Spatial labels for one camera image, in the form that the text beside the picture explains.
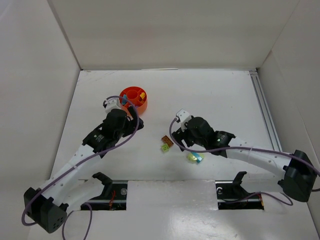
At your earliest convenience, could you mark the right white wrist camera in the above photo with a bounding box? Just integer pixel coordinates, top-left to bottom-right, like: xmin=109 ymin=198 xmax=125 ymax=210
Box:
xmin=176 ymin=108 xmax=192 ymax=132

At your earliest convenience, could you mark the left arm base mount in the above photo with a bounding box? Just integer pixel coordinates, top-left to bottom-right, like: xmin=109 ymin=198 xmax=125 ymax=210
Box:
xmin=86 ymin=172 xmax=128 ymax=211

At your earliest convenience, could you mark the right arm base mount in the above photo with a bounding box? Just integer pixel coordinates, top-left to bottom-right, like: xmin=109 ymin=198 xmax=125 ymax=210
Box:
xmin=215 ymin=171 xmax=264 ymax=210

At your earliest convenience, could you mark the orange round divided container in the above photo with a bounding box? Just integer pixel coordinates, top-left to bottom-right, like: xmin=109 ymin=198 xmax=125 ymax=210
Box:
xmin=120 ymin=86 xmax=148 ymax=115

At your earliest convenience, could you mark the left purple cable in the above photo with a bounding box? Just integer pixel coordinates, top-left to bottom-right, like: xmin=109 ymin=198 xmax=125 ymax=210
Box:
xmin=21 ymin=95 xmax=140 ymax=240

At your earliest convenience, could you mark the lime green lego brick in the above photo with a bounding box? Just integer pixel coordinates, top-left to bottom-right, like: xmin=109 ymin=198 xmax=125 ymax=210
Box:
xmin=161 ymin=143 xmax=170 ymax=153

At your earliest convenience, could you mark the blue lego brick in container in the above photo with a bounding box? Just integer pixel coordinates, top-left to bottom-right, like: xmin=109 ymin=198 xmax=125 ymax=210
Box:
xmin=121 ymin=95 xmax=128 ymax=106

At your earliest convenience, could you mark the yellow curved lego brick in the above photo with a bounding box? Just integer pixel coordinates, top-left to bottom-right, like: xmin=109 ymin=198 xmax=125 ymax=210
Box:
xmin=139 ymin=92 xmax=146 ymax=101

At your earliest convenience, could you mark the pale yellow lego brick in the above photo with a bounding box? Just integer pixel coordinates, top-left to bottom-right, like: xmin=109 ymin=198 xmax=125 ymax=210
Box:
xmin=187 ymin=152 xmax=196 ymax=163

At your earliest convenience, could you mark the turquoise lego brick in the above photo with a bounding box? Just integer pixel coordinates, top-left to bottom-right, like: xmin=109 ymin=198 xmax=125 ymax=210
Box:
xmin=193 ymin=152 xmax=204 ymax=164

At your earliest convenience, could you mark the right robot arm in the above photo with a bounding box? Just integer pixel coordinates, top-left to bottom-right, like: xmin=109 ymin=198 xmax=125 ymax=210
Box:
xmin=169 ymin=114 xmax=320 ymax=204

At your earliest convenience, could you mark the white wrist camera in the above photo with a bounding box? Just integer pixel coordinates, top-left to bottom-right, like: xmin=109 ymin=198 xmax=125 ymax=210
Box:
xmin=102 ymin=97 xmax=122 ymax=114
xmin=176 ymin=108 xmax=192 ymax=132

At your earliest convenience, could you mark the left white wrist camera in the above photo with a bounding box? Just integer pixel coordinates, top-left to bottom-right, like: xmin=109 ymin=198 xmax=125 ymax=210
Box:
xmin=102 ymin=97 xmax=122 ymax=114

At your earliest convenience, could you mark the brown lego plate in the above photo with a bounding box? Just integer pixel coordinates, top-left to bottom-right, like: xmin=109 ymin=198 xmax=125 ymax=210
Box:
xmin=161 ymin=135 xmax=174 ymax=148

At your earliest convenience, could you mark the aluminium rail right side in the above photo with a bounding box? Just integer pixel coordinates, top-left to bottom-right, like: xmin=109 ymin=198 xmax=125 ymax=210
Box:
xmin=249 ymin=70 xmax=283 ymax=152

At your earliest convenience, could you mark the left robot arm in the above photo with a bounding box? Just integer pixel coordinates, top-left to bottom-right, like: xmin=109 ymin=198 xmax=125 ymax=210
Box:
xmin=21 ymin=106 xmax=144 ymax=234

